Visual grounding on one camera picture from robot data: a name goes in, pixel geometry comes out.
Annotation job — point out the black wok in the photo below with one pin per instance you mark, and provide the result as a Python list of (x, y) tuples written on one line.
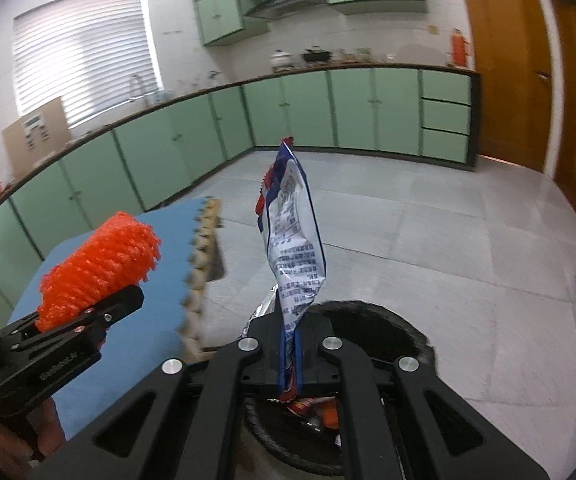
[(315, 55)]

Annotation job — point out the person's left hand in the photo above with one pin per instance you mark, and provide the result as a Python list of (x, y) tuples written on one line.
[(50, 430)]

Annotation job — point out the red thermos flask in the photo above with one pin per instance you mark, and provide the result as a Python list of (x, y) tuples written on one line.
[(458, 49)]

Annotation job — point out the range hood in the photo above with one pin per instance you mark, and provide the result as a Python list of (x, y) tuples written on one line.
[(283, 6)]

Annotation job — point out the white window blind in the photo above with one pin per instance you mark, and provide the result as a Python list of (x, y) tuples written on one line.
[(83, 50)]

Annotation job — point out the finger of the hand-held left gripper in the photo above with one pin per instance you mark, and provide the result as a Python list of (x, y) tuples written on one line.
[(23, 335), (123, 302)]

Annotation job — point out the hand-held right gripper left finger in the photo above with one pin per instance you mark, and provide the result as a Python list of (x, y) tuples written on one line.
[(263, 355)]

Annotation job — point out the metal kitchen faucet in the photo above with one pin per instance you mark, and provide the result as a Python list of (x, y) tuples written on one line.
[(132, 85)]

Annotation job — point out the cardboard box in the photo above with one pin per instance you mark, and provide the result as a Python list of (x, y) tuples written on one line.
[(28, 155)]

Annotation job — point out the blue white snack packet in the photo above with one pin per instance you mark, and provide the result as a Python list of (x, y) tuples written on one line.
[(293, 240)]

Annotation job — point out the small orange foam net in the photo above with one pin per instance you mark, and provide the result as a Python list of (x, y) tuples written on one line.
[(103, 255)]

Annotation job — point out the green wall cabinet beside window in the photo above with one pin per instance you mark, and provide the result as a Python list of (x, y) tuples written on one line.
[(218, 15)]

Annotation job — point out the floral canister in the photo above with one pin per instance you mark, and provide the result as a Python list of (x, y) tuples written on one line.
[(363, 53)]

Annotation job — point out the white cooking pot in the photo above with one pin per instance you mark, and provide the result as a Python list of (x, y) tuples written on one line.
[(281, 59)]

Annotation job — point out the trash bin with black bag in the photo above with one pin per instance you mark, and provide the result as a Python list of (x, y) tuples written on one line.
[(398, 330)]

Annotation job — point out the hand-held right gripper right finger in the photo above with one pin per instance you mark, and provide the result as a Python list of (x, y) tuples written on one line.
[(313, 360)]

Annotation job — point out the blue foam mat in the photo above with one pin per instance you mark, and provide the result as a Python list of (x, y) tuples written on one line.
[(168, 270)]

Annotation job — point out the green base cabinets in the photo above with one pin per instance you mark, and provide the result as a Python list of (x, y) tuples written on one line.
[(353, 110)]

